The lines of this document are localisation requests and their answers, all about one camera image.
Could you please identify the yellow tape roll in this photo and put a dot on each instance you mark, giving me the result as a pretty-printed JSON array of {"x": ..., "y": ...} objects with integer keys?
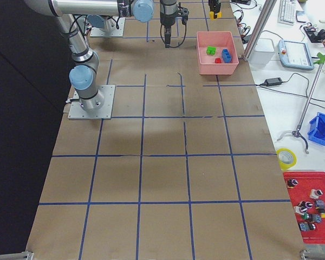
[{"x": 287, "y": 158}]

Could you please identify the blue plastic bin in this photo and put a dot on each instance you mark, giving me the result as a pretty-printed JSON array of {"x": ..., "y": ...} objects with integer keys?
[{"x": 317, "y": 129}]

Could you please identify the aluminium frame post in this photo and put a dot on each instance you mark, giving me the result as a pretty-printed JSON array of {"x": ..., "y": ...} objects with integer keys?
[{"x": 260, "y": 24}]

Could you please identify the white keyboard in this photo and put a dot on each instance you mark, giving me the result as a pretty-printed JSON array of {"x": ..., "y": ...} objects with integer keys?
[{"x": 287, "y": 12}]

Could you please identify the white square box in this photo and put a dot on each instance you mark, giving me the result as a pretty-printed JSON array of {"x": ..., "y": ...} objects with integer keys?
[{"x": 263, "y": 51}]

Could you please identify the black power adapter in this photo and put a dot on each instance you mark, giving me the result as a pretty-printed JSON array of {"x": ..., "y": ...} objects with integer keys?
[{"x": 273, "y": 82}]

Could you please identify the yellow toy block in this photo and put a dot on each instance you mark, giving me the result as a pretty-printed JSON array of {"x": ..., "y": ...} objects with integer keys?
[{"x": 215, "y": 15}]

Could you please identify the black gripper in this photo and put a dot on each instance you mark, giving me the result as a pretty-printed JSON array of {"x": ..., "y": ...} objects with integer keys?
[
  {"x": 167, "y": 17},
  {"x": 214, "y": 6}
]

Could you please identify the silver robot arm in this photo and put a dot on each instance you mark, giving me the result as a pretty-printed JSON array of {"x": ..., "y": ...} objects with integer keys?
[
  {"x": 143, "y": 11},
  {"x": 83, "y": 76}
]

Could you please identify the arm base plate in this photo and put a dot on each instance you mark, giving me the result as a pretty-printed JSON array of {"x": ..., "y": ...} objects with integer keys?
[
  {"x": 106, "y": 27},
  {"x": 99, "y": 107}
]

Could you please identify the green toy block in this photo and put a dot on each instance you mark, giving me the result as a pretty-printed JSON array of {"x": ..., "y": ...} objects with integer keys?
[{"x": 210, "y": 50}]

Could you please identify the blue toy block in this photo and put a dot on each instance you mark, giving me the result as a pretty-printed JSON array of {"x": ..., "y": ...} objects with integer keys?
[{"x": 226, "y": 56}]

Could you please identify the teach pendant tablet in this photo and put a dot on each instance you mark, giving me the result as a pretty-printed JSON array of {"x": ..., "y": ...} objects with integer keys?
[{"x": 295, "y": 55}]

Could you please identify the pink plastic box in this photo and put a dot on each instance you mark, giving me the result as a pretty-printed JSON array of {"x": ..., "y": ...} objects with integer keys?
[{"x": 221, "y": 40}]

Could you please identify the red plastic tray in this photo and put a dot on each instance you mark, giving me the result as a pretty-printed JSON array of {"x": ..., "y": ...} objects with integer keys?
[{"x": 307, "y": 195}]

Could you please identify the brown paper table mat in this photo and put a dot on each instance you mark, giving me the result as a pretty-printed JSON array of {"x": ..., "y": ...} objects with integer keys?
[{"x": 184, "y": 169}]

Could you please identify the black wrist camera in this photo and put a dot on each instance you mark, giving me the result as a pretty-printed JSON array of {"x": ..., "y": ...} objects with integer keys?
[{"x": 183, "y": 13}]

